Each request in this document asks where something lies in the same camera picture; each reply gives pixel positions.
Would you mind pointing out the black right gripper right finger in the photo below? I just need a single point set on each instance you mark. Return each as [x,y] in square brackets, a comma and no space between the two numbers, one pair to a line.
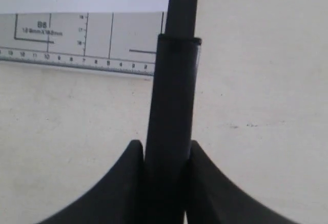
[213,198]

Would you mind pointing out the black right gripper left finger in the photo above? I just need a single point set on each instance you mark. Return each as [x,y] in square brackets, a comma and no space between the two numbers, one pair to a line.
[116,198]

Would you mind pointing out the black cutter blade handle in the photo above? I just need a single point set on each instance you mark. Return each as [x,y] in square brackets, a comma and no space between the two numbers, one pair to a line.
[170,122]

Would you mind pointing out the grey paper cutter base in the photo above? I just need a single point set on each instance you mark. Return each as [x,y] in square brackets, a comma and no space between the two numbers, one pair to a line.
[123,43]

